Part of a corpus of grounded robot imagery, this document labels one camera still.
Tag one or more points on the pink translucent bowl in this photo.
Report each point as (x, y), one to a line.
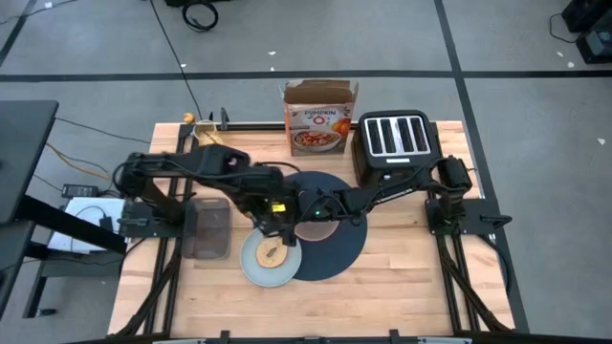
(315, 232)

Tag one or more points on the black equipment box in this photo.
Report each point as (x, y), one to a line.
(597, 45)

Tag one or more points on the small black charger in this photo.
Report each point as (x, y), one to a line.
(105, 223)

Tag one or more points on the black four-slot toaster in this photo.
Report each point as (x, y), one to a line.
(397, 134)

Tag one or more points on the toasted bagel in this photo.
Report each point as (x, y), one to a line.
(271, 253)

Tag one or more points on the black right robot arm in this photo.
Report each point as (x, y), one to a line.
(382, 192)

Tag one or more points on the pale grey round plate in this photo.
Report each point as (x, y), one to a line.
(268, 278)

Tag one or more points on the black equipment case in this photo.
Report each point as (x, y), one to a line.
(590, 14)

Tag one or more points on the grey translucent plastic tray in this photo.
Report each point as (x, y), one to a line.
(208, 229)

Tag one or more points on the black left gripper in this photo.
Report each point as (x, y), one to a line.
(270, 210)

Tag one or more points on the black power adapter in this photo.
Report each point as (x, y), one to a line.
(79, 191)

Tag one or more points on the dark blue round placemat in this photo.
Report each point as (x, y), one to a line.
(334, 258)

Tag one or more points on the black desk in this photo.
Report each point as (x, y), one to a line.
(24, 157)

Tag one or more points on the black aluminium rig frame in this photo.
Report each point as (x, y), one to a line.
(258, 126)

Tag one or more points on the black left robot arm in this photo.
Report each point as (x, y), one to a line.
(191, 165)

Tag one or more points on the small cup of milk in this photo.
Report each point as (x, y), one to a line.
(208, 136)

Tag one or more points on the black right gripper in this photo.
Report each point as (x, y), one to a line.
(330, 205)

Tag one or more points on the Pumpkin O's cereal box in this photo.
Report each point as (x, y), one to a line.
(318, 119)

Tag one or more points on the white strip on frame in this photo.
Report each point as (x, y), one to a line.
(179, 341)
(444, 340)

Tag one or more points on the white paper sheet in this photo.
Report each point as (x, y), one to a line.
(81, 210)

